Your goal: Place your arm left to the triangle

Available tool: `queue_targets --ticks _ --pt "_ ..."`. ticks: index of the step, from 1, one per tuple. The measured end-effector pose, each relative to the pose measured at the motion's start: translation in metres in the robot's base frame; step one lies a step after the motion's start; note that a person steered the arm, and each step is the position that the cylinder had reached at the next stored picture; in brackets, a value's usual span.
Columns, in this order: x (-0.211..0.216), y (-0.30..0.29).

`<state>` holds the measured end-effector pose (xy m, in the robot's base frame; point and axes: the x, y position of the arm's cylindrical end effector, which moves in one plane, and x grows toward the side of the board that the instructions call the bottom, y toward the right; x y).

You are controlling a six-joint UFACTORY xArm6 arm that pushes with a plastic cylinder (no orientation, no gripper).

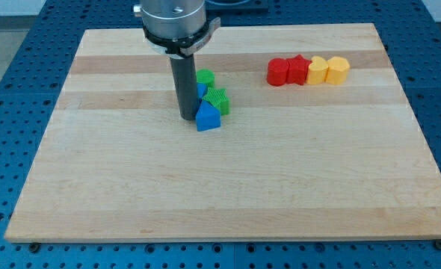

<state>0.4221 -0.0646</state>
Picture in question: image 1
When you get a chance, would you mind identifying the wooden board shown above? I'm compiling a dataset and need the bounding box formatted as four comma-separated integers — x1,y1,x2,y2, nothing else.
4,23,441,243

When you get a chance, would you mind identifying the blue block behind rod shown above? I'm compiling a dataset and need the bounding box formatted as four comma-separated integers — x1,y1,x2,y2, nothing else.
197,83,208,99

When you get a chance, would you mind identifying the yellow heart block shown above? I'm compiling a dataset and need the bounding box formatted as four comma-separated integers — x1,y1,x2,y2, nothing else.
306,56,329,85

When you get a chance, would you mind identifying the green star block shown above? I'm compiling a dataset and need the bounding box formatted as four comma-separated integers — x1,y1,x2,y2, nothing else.
203,87,230,116

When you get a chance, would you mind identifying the red star block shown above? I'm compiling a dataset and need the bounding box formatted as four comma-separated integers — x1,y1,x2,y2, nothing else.
286,55,312,85

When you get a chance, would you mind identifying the yellow hexagon block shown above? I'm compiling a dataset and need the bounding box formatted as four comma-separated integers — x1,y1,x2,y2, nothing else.
325,56,351,85

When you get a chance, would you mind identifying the green cylinder block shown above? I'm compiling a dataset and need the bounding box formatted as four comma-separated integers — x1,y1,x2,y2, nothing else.
196,69,215,88

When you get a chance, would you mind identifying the blue triangle block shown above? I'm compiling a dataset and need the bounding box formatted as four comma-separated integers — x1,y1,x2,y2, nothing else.
195,100,221,132

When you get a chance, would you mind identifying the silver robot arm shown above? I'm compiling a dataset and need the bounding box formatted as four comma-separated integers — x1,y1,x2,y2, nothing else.
132,0,221,59

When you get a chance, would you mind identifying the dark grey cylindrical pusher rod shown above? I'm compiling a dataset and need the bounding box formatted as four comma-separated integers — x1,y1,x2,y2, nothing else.
170,55,200,120

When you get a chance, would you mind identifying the red cylinder block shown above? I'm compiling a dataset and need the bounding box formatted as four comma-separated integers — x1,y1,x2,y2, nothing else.
266,58,289,86

